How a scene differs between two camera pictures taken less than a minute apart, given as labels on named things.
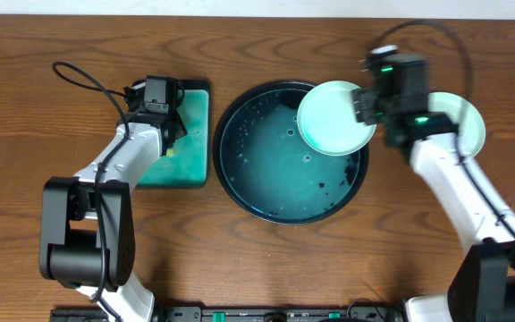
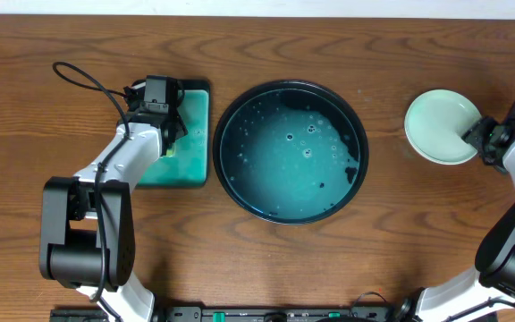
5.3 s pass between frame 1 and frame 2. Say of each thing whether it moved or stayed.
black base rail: stayed
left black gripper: stayed
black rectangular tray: stayed
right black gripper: moved
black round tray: stayed
